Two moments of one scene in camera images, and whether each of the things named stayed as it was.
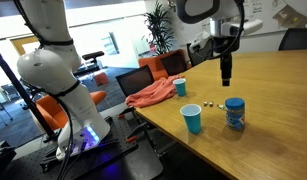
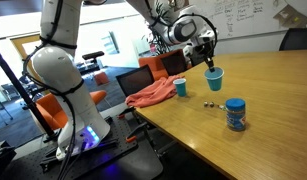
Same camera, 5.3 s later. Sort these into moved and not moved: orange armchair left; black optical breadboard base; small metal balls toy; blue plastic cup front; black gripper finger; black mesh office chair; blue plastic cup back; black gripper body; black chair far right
Moved: black gripper body; blue plastic cup front; black gripper finger
Not moved: black mesh office chair; black optical breadboard base; small metal balls toy; blue plastic cup back; orange armchair left; black chair far right
